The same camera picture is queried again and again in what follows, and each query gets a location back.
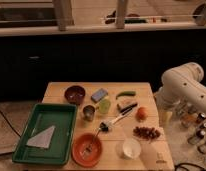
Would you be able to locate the orange apple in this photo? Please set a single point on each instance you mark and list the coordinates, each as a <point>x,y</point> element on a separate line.
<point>142,113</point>

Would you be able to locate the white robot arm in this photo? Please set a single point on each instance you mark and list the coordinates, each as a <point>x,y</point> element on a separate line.
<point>182,83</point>

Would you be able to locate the light green cup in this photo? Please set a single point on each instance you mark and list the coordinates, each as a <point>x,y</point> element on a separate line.
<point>104,106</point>

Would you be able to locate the small metal cup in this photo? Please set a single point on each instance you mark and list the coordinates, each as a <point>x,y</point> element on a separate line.
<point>88,113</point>

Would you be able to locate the white cup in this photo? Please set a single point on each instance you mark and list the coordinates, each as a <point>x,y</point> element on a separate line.
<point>131,148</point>

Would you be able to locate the blue grey sponge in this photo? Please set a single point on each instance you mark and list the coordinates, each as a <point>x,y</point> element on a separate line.
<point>98,95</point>

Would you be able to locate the green chili pepper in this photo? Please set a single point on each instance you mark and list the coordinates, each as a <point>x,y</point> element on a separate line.
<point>126,93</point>

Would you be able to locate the dark red bowl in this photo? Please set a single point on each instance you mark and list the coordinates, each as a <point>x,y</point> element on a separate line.
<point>75,94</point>

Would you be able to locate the bunch of red grapes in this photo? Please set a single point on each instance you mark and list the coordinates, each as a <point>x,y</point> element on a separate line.
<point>148,133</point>

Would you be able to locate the orange plate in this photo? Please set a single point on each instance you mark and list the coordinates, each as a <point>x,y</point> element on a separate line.
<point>80,143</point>

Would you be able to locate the metal fork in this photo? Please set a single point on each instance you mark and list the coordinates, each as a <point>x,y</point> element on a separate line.
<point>88,149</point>

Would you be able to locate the green plastic tray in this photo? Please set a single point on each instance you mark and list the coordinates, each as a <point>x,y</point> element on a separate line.
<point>43,115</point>

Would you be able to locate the grey folded cloth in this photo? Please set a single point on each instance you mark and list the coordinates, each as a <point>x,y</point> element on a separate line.
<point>42,139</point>

